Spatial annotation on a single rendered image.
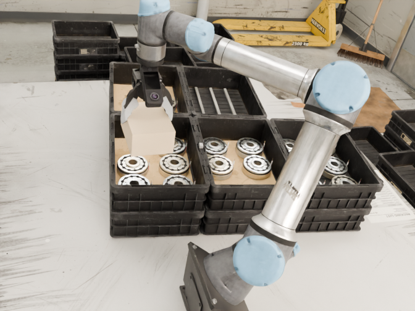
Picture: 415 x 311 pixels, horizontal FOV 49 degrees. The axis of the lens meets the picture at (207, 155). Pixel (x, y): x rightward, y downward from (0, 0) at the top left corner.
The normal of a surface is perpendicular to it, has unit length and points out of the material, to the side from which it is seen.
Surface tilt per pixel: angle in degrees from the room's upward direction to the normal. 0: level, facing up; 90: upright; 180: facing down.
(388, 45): 90
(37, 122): 0
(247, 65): 78
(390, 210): 0
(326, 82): 49
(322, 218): 90
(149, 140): 90
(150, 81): 30
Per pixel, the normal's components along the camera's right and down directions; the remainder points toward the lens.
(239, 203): 0.17, 0.61
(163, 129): 0.14, -0.79
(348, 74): -0.22, -0.10
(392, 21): -0.94, 0.08
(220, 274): -0.14, -0.36
